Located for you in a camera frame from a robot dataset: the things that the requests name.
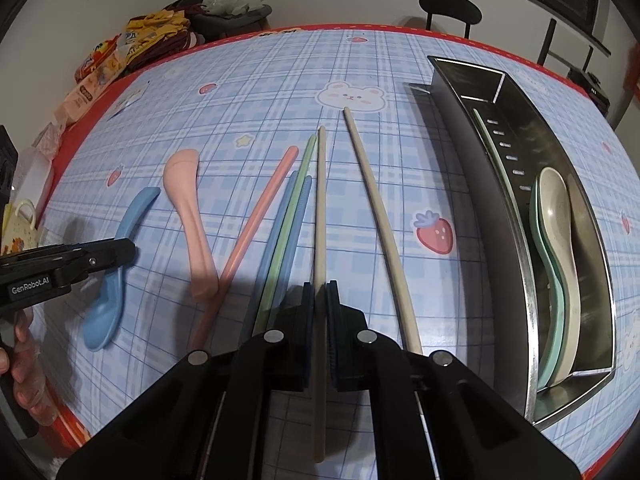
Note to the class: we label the small white sachets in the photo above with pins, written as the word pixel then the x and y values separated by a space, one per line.
pixel 127 100

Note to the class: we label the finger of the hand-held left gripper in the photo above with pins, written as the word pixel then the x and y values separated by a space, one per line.
pixel 100 257

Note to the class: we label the clear plastic container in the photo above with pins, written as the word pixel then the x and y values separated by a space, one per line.
pixel 35 177

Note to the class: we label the pink chopstick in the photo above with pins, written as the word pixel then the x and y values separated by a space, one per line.
pixel 256 220

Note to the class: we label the blue spoon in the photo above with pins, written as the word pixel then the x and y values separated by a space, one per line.
pixel 102 320

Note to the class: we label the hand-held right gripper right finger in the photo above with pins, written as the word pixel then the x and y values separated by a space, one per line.
pixel 332 330

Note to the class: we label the orange snack bag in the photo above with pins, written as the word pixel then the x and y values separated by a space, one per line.
pixel 92 57

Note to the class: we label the beige spoon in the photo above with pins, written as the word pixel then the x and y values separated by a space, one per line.
pixel 555 210

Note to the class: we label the green chopstick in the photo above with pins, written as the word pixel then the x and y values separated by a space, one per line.
pixel 500 170
pixel 300 180

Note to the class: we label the beige chopstick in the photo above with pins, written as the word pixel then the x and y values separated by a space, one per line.
pixel 320 210
pixel 380 220

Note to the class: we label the steel utensil holder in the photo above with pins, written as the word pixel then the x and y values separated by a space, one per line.
pixel 595 280

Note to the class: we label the blue chopstick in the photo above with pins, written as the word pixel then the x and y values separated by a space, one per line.
pixel 306 187
pixel 277 230

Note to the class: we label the black chair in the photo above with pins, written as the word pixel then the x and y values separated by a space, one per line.
pixel 450 7

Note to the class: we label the black metal rack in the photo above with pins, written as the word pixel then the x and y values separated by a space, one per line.
pixel 547 40

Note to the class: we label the clear plastic bag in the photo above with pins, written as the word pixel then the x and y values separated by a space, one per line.
pixel 230 0

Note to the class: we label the blue plaid table mat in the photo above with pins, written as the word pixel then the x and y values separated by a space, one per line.
pixel 400 160

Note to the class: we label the peach tissue pack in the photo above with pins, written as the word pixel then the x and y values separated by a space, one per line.
pixel 80 97

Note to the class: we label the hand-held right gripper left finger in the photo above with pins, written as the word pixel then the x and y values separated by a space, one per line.
pixel 309 330

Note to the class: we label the pink spoon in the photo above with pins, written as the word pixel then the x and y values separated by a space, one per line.
pixel 182 175

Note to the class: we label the person's left hand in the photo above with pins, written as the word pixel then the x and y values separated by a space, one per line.
pixel 30 390

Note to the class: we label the dark red cloth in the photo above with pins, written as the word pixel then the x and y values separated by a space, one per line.
pixel 172 50

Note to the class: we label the cartoon printed snack packet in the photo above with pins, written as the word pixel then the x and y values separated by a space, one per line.
pixel 112 67

